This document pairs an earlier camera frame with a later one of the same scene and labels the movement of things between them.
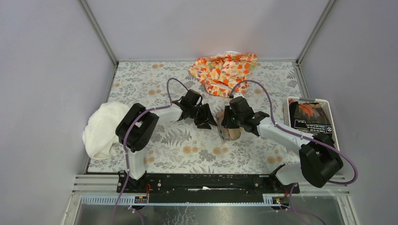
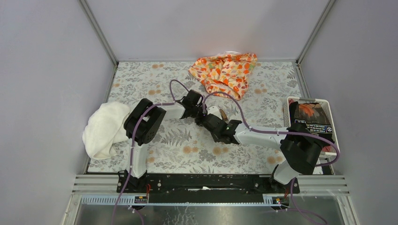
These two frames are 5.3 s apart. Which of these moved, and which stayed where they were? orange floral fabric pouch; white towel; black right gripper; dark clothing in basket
Moved: black right gripper
Stayed: white towel; dark clothing in basket; orange floral fabric pouch
